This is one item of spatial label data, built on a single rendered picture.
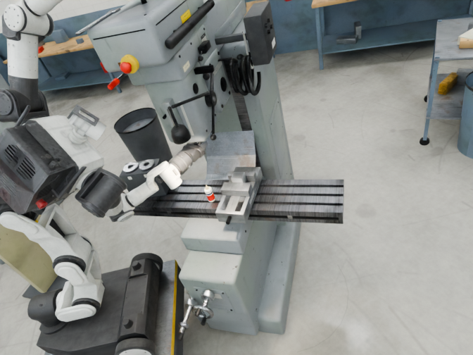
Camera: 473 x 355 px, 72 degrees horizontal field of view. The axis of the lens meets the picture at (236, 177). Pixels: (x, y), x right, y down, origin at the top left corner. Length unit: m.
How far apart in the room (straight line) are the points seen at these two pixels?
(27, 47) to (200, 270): 1.22
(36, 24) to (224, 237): 1.17
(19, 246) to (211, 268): 1.75
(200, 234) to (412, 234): 1.59
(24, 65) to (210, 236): 1.08
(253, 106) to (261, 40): 0.47
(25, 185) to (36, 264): 1.99
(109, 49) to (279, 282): 1.65
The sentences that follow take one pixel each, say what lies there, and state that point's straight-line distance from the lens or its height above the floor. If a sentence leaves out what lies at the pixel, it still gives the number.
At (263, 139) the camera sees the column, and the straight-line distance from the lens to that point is 1.98.
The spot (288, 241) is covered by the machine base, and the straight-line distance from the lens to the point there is 2.41.
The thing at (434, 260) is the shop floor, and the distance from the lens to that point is 2.61.
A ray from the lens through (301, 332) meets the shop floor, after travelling 2.29.
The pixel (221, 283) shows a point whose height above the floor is 0.69.
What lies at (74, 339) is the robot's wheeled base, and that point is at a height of 0.57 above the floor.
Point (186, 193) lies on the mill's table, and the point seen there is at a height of 0.90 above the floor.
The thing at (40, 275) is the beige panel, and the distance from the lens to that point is 3.25.
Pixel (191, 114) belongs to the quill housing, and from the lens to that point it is 1.42.
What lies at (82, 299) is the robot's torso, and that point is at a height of 0.75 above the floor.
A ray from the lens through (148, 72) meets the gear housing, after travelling 1.36.
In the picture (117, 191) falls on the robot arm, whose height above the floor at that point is 1.41.
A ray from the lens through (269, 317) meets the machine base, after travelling 2.14.
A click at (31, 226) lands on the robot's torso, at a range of 1.56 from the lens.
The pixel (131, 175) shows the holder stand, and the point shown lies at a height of 1.08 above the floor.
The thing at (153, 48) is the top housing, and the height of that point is 1.79.
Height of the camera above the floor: 2.10
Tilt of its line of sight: 39 degrees down
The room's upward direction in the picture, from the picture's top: 18 degrees counter-clockwise
